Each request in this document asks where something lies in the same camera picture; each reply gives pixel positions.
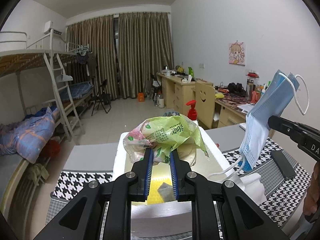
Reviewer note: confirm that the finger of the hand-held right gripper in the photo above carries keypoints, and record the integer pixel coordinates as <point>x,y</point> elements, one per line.
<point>282,127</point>

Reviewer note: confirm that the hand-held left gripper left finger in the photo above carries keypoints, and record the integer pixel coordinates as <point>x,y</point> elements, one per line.
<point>149,172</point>

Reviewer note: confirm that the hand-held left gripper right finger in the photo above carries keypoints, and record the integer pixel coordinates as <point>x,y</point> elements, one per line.
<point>174,172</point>

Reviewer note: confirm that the grey cloth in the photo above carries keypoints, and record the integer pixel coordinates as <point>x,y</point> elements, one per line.
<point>166,192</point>

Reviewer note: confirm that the yellow foam net sleeve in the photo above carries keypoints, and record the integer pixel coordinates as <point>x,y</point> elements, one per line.
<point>156,195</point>

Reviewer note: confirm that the blue face mask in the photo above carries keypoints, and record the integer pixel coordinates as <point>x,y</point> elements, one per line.
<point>257,132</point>

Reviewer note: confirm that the green plastic bag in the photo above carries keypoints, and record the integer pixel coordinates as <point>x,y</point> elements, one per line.
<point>175,132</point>

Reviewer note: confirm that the white foam box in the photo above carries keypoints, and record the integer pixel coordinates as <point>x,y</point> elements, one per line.
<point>160,217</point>

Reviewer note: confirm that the person's right hand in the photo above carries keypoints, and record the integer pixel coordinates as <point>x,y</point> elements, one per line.
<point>313,192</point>

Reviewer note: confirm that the black smartphone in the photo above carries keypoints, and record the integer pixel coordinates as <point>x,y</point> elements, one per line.
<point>283,165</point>

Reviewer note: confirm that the printed paper sheets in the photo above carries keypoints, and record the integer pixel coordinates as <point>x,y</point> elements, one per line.
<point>246,107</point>

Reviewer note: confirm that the group of toiletry bottles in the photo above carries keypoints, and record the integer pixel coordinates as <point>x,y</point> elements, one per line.
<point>257,92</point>

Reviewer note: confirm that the light wooden desk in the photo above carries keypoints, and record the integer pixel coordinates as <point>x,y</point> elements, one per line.
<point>175,90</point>
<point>226,115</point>

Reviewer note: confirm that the red pump bottle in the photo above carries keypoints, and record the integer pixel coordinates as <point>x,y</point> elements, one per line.
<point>192,113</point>

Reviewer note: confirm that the black headphones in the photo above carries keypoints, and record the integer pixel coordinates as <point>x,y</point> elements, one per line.
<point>235,87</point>

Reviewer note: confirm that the white tissue paper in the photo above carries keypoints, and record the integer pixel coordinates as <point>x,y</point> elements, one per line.
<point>250,185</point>

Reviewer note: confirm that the yellow cloth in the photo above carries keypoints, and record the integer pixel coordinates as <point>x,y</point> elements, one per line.
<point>220,96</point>

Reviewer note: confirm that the white thermos jug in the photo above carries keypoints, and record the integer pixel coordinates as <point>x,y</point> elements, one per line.
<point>161,103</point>

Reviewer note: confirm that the orange plastic bucket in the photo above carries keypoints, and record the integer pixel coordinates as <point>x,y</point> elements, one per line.
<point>141,97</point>

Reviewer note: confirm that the wooden chair with smiley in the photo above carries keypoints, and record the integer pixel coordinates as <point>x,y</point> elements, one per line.
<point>203,97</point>

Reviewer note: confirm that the red bag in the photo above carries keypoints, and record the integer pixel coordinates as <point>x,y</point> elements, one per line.
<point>53,148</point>

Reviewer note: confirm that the silver cooking pot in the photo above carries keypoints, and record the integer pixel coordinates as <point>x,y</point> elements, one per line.
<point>168,72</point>

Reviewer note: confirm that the green packet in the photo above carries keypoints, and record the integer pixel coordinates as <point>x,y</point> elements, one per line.
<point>190,71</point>

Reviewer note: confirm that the blue checked bedding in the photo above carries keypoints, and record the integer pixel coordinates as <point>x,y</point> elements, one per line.
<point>77,90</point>

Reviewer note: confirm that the olive green cloth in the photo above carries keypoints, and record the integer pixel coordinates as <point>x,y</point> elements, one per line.
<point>37,173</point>

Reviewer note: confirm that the brown curtain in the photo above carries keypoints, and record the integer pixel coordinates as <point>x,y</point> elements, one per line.
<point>92,55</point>
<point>145,55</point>

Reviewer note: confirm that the dark hanging clothes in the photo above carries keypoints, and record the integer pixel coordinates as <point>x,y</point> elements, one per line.
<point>87,63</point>

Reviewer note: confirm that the blue patterned quilt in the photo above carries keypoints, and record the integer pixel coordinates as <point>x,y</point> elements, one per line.
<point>25,135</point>

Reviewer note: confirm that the metal bunk bed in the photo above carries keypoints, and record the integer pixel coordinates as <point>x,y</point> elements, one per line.
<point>25,57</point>
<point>72,55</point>

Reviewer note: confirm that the white bed ladder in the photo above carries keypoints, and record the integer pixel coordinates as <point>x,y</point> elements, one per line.
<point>51,71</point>

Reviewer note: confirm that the white air conditioner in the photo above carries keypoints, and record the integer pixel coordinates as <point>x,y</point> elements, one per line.
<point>51,28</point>

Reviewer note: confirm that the cartoon wall poster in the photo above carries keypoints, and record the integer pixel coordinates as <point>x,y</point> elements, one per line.
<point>237,53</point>

